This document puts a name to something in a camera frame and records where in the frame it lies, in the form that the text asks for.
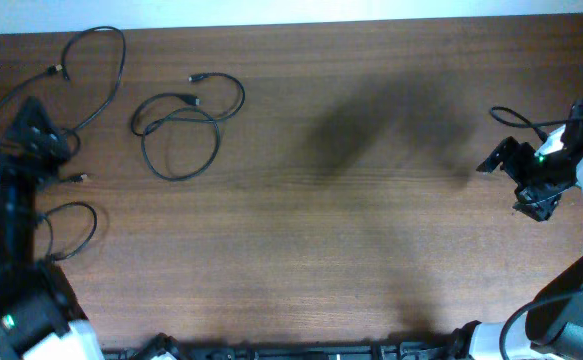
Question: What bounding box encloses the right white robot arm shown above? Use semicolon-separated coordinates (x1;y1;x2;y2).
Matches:
445;98;583;359

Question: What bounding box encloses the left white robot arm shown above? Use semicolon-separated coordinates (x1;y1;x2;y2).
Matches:
0;97;104;359

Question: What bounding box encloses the black cable bundle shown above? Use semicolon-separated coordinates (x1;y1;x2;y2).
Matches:
35;129;99;262

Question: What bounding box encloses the separated black cable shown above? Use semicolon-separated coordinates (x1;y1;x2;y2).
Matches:
130;71;247;182
0;25;127;134

